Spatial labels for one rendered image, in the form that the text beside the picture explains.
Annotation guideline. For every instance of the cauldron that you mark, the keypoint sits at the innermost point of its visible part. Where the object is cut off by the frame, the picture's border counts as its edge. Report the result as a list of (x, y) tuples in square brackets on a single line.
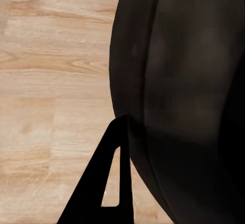
[(176, 67)]

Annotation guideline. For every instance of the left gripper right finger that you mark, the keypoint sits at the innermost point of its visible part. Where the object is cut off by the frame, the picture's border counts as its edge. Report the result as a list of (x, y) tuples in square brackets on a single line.
[(231, 149)]

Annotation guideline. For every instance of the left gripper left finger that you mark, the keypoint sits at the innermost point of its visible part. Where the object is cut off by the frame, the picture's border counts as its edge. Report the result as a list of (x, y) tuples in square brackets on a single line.
[(84, 206)]

